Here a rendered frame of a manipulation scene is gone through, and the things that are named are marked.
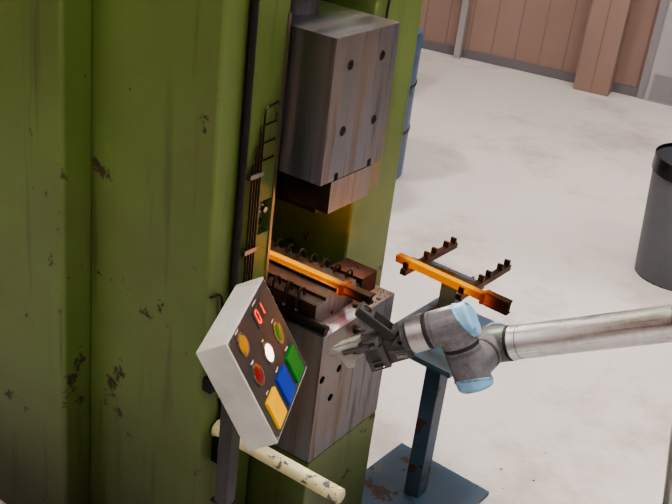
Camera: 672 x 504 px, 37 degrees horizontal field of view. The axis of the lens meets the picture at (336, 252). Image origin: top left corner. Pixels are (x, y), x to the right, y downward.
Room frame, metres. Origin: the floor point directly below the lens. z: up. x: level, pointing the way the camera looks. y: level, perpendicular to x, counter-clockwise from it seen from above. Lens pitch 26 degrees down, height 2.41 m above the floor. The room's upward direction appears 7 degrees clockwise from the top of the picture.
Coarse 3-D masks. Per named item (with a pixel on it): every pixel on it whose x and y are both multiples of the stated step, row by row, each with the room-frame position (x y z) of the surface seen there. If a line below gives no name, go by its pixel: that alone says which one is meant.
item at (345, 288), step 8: (272, 256) 2.73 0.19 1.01; (280, 256) 2.74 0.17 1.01; (288, 264) 2.70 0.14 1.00; (296, 264) 2.70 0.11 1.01; (304, 264) 2.70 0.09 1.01; (304, 272) 2.67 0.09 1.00; (312, 272) 2.66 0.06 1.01; (320, 272) 2.66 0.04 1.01; (328, 280) 2.62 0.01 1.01; (336, 280) 2.63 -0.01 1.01; (344, 288) 2.60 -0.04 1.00; (352, 288) 2.58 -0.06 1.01; (360, 288) 2.59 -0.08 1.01; (352, 296) 2.58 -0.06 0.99; (360, 296) 2.57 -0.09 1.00; (368, 296) 2.55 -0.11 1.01; (368, 304) 2.54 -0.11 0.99
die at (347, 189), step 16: (288, 176) 2.58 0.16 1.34; (352, 176) 2.59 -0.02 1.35; (368, 176) 2.67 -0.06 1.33; (288, 192) 2.58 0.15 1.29; (304, 192) 2.55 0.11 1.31; (320, 192) 2.52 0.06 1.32; (336, 192) 2.53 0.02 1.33; (352, 192) 2.60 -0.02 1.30; (320, 208) 2.52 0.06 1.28; (336, 208) 2.54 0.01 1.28
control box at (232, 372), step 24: (240, 288) 2.21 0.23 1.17; (264, 288) 2.21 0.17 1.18; (240, 312) 2.05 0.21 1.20; (216, 336) 1.96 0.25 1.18; (264, 336) 2.08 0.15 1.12; (288, 336) 2.20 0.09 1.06; (216, 360) 1.90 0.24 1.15; (240, 360) 1.92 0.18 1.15; (264, 360) 2.03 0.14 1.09; (216, 384) 1.90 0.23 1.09; (240, 384) 1.90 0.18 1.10; (264, 384) 1.97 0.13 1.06; (240, 408) 1.90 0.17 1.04; (264, 408) 1.91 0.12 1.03; (288, 408) 2.02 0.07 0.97; (240, 432) 1.90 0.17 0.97; (264, 432) 1.89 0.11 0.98
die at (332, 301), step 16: (288, 256) 2.77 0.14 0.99; (272, 272) 2.66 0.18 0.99; (288, 272) 2.67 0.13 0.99; (336, 272) 2.71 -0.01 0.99; (288, 288) 2.59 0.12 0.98; (320, 288) 2.60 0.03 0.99; (336, 288) 2.59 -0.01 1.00; (288, 304) 2.56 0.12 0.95; (304, 304) 2.53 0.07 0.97; (320, 304) 2.52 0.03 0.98; (336, 304) 2.60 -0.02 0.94; (320, 320) 2.53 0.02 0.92
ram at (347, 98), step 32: (320, 0) 2.86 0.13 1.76; (320, 32) 2.50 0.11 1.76; (352, 32) 2.54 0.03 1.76; (384, 32) 2.65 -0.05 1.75; (288, 64) 2.54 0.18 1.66; (320, 64) 2.49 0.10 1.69; (352, 64) 2.54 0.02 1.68; (384, 64) 2.67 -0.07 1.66; (288, 96) 2.54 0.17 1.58; (320, 96) 2.48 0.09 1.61; (352, 96) 2.55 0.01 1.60; (384, 96) 2.69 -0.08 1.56; (288, 128) 2.53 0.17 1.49; (320, 128) 2.48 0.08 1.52; (352, 128) 2.57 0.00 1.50; (384, 128) 2.71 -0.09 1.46; (288, 160) 2.52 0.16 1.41; (320, 160) 2.47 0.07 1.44; (352, 160) 2.59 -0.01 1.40
